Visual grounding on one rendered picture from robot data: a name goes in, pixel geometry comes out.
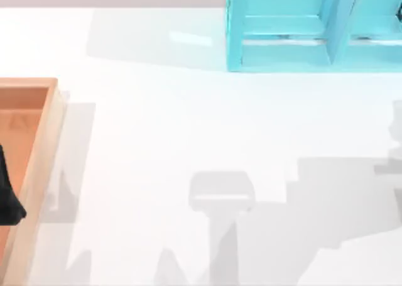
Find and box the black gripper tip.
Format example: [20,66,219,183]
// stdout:
[0,145,27,226]

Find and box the shallow salmon-coloured box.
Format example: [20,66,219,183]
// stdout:
[0,77,68,286]

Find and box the light blue rack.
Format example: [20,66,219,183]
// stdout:
[225,0,402,74]

